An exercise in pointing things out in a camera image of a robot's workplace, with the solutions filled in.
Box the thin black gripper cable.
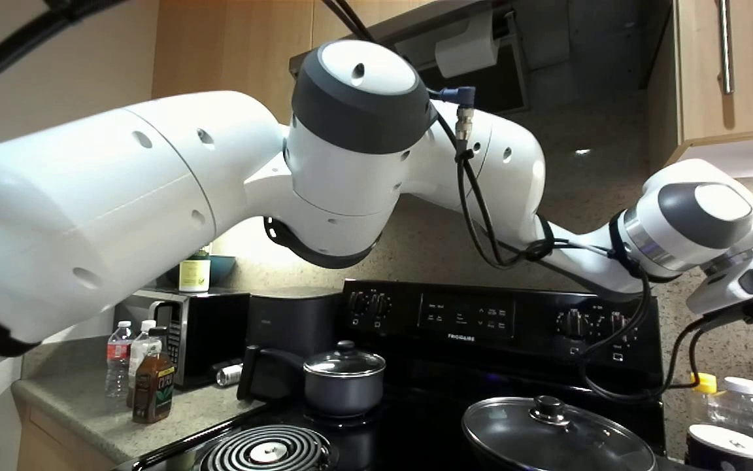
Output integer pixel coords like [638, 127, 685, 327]
[430, 86, 751, 407]

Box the white paper roll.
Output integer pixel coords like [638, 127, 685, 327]
[430, 18, 504, 84]

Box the large glass pot lid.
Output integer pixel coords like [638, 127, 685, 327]
[459, 392, 659, 471]

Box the teal box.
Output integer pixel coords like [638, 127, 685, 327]
[207, 255, 240, 283]

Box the small black saucepan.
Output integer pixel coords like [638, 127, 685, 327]
[240, 344, 390, 421]

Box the dark range hood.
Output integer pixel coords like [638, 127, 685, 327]
[287, 0, 678, 120]

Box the blue cable plug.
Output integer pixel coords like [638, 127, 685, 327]
[427, 82, 479, 107]

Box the thick black cable hose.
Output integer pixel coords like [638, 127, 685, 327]
[0, 0, 378, 107]

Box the water bottle red label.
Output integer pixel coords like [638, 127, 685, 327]
[102, 320, 135, 403]

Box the small glass saucepan lid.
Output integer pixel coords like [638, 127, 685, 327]
[301, 337, 390, 382]

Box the black steel microwave oven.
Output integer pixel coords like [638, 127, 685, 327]
[152, 292, 254, 392]

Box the metal cabinet handle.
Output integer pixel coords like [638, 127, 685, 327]
[713, 0, 736, 99]

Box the yellow green label canister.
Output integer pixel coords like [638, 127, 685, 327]
[176, 251, 213, 297]

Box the black air fryer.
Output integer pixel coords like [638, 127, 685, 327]
[238, 293, 343, 403]

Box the large coil burner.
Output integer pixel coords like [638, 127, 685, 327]
[190, 421, 336, 471]

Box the clear bottle white cap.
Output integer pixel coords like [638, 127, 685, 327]
[717, 374, 753, 443]

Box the wooden base cabinet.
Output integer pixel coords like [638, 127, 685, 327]
[10, 382, 149, 471]

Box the black electric stove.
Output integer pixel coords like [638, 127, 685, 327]
[130, 277, 668, 471]

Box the water bottle white label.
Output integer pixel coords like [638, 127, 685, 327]
[126, 318, 165, 389]

